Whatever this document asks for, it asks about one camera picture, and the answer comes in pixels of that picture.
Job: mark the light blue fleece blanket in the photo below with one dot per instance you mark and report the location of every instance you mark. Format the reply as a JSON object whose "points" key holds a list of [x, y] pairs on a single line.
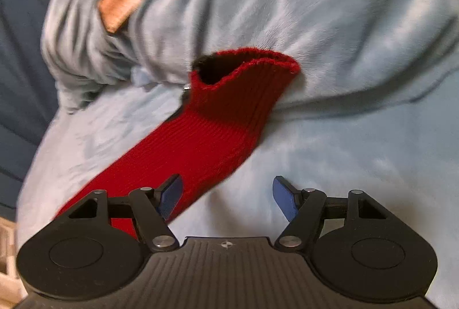
{"points": [[322, 26]]}

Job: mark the red knit sock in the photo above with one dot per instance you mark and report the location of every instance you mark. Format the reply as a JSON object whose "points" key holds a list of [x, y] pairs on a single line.
{"points": [[200, 147]]}

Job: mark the dark blue sofa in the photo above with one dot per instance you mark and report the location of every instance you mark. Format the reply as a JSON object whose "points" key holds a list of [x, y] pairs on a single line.
{"points": [[21, 61]]}

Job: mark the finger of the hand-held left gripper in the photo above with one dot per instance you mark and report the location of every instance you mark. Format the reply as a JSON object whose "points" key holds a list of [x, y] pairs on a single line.
{"points": [[179, 111]]}

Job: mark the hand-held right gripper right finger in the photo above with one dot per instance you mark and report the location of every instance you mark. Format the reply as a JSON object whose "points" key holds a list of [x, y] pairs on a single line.
{"points": [[285, 198]]}

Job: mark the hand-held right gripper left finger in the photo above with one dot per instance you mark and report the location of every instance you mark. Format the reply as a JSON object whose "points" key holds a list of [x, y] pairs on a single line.
{"points": [[171, 195]]}

